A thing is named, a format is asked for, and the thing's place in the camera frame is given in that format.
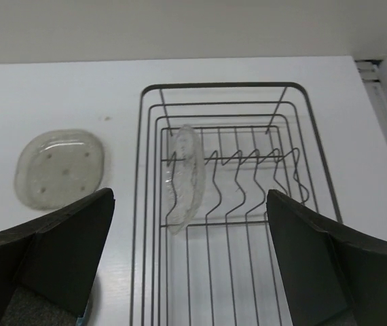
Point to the smoky square glass plate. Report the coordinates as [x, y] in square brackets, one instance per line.
[59, 167]

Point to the clear textured glass plate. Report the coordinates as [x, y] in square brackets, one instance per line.
[185, 178]

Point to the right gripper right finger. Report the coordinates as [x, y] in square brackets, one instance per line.
[332, 274]

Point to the blue floral patterned plate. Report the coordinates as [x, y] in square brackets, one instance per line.
[82, 321]

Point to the right side aluminium rail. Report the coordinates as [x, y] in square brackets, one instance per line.
[369, 73]

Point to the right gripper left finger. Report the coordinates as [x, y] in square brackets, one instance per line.
[48, 265]

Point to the grey wire dish rack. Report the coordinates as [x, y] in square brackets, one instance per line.
[222, 269]

